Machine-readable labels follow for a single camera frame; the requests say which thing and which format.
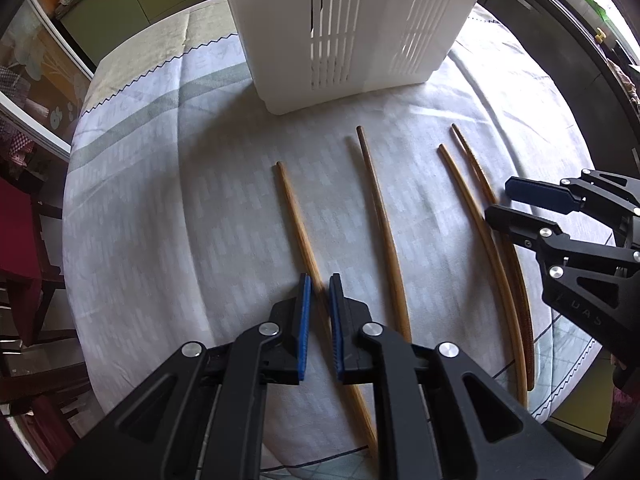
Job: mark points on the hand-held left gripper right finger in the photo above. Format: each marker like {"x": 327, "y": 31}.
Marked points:
{"x": 336, "y": 330}

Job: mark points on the sliding glass door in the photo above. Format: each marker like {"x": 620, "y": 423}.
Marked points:
{"x": 45, "y": 85}

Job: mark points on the light brown wooden chopstick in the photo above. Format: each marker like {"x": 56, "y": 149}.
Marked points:
{"x": 449, "y": 165}
{"x": 382, "y": 220}

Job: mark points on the dark base cabinets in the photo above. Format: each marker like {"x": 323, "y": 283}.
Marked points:
{"x": 540, "y": 25}

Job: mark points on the white plastic utensil holder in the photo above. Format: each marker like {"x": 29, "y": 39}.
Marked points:
{"x": 280, "y": 35}

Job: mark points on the pale patterned tablecloth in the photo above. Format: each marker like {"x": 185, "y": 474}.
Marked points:
{"x": 175, "y": 210}

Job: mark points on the reddish brown wooden chopstick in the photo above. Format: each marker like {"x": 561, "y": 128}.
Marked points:
{"x": 295, "y": 220}

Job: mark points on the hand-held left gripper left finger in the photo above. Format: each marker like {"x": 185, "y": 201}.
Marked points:
{"x": 304, "y": 330}

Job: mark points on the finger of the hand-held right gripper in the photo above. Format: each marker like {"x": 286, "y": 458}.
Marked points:
{"x": 520, "y": 225}
{"x": 540, "y": 194}

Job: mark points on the dark patterned wooden chopstick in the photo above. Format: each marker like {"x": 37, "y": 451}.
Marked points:
{"x": 471, "y": 157}

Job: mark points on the red wooden chair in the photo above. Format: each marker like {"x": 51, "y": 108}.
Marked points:
{"x": 25, "y": 240}

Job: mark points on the brown rag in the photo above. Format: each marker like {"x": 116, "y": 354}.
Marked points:
{"x": 622, "y": 77}

